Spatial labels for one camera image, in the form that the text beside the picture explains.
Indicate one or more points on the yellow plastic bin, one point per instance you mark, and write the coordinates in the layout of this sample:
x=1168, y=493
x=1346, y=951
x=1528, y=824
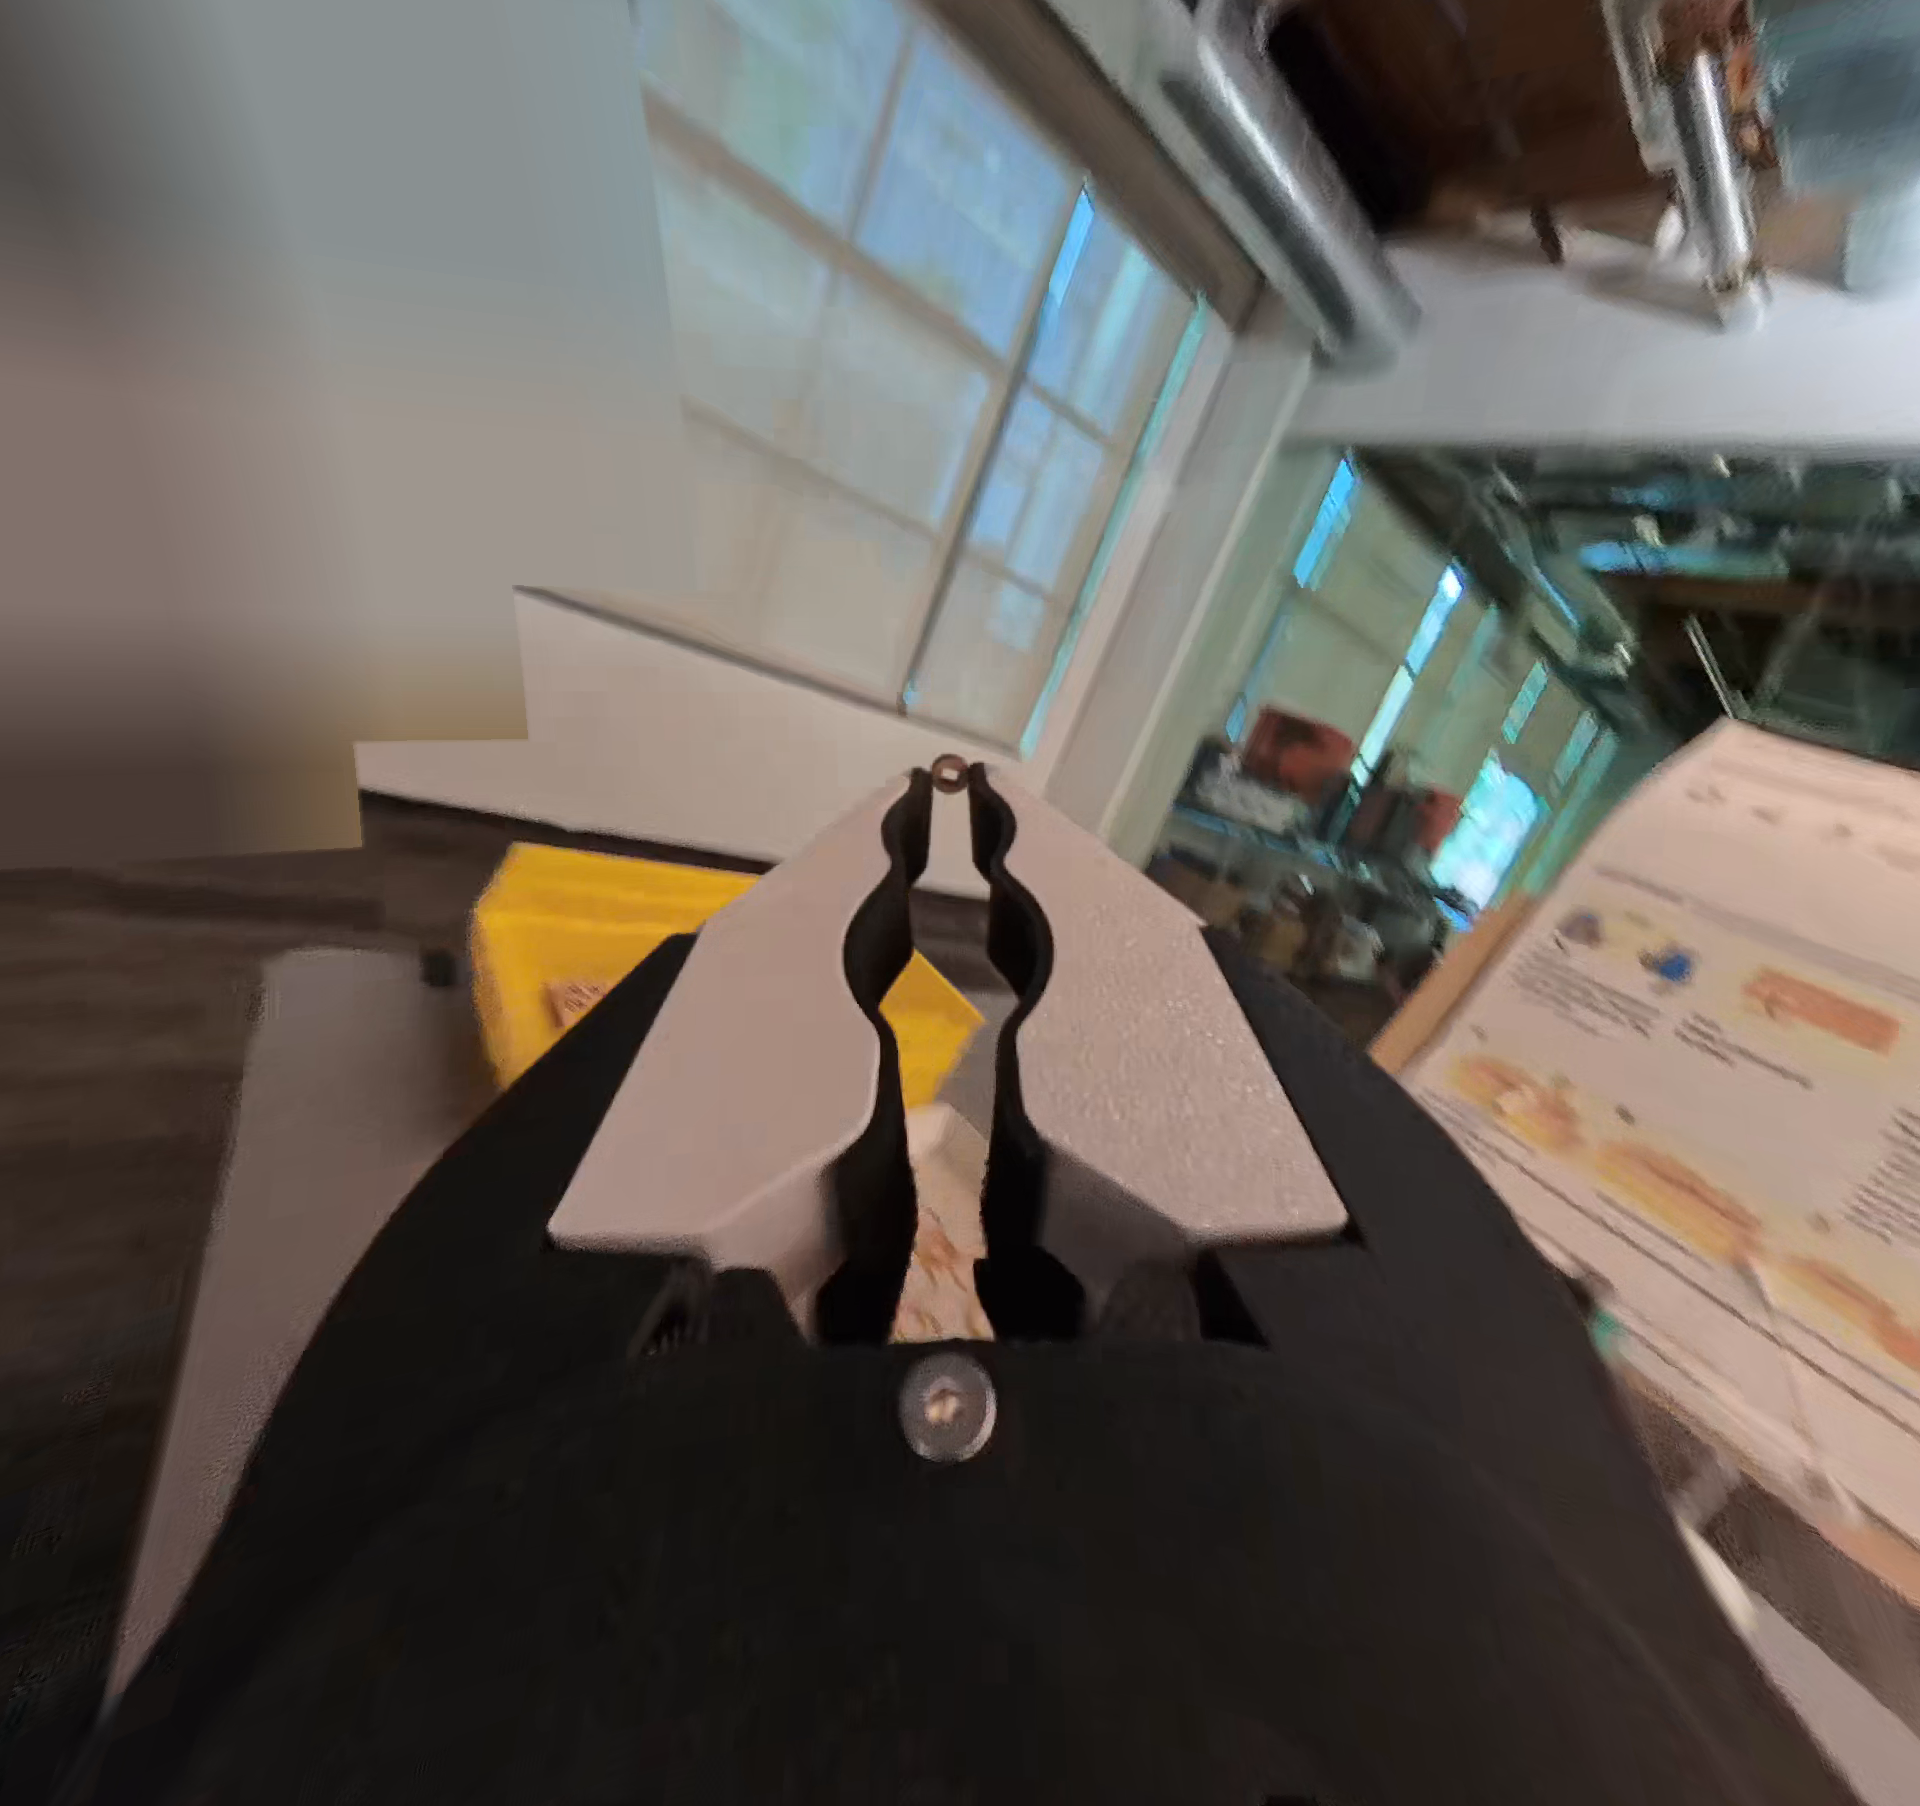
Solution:
x=600, y=921

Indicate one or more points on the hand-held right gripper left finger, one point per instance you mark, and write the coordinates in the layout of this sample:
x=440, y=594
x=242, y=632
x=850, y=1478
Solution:
x=721, y=1087

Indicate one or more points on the laser-cut wooden parts sheet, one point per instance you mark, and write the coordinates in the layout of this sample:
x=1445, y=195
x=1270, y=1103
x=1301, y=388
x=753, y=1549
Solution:
x=938, y=1281

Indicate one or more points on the large paned window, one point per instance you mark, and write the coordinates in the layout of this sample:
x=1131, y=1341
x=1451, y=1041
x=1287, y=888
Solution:
x=930, y=337

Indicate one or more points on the cluttered storage shelf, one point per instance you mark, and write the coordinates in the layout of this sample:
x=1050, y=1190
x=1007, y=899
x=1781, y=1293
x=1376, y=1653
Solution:
x=1334, y=830

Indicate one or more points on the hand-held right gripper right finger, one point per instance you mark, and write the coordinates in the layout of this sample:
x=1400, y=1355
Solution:
x=1140, y=1070

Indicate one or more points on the metal ceiling fixture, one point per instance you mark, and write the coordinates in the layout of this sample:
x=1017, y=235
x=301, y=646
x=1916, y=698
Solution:
x=1702, y=110

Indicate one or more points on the metal ceiling duct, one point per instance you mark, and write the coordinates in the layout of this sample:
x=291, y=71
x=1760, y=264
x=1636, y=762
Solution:
x=1275, y=187

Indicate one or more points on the printed instruction sheet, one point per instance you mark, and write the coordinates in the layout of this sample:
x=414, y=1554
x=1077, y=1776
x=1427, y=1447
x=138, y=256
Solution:
x=1724, y=937

